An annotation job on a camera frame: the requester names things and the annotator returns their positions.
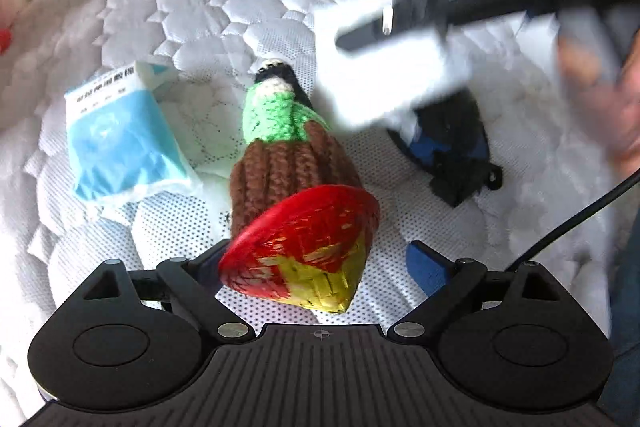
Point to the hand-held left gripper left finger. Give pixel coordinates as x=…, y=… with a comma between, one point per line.
x=200, y=268

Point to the red object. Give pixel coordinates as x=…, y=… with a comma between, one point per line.
x=4, y=39

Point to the person's dark trousers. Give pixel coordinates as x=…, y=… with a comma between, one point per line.
x=625, y=307

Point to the blue tissue pack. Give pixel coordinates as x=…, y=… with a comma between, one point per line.
x=120, y=142

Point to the person's right hand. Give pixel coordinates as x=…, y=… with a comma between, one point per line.
x=607, y=107

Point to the crochet doll with red base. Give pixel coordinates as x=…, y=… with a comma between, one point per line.
x=295, y=167

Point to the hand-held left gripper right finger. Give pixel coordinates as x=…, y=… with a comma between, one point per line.
x=425, y=269

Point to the black and blue pouch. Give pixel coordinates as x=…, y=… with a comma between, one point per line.
x=455, y=132

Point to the white quilted bed cover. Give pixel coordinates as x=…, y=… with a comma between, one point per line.
x=210, y=7

